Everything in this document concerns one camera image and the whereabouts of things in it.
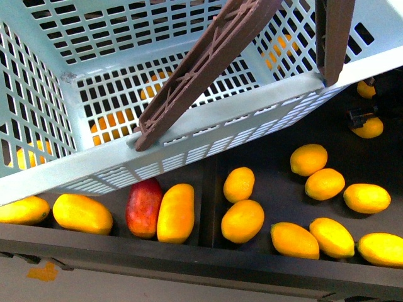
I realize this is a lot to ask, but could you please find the yellow lemon far top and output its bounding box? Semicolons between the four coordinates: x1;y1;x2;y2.
356;81;376;99

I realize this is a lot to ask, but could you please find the yellow lemon upper middle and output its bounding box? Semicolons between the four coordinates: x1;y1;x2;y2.
223;167;255;203

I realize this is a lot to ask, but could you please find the black fruit display tray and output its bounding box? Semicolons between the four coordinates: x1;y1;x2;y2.
1;68;402;301

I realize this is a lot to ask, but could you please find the yellow mango beside red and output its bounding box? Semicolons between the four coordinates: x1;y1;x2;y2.
157;183;195;244

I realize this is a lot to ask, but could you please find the yellow lemon bottom right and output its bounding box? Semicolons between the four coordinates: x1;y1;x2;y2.
356;233;402;269

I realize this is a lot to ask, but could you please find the light blue plastic basket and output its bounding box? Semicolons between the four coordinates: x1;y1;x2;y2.
1;1;402;204

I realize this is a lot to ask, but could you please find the yellow lemon lower middle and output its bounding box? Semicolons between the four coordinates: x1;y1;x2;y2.
221;199;265;244

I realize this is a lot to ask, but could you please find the yellow lemon centre right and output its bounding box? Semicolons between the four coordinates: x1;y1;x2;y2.
305;168;345;201

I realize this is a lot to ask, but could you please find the yellow lemon bottom middle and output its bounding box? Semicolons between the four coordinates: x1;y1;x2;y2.
309;217;355;259

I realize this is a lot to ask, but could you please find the yellow lemon under gripper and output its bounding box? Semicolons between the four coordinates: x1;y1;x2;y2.
351;118;383;139

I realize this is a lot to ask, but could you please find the yellow lemon bottom left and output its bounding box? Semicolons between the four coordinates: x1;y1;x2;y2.
270;222;320;260

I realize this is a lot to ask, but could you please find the brown basket handle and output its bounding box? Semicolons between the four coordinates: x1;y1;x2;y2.
135;0;355;151

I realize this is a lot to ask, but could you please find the yellow mango far left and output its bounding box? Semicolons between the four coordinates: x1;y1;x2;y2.
1;196;50;225

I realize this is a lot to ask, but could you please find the orange floor tape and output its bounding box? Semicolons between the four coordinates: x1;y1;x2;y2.
26;262;58;282

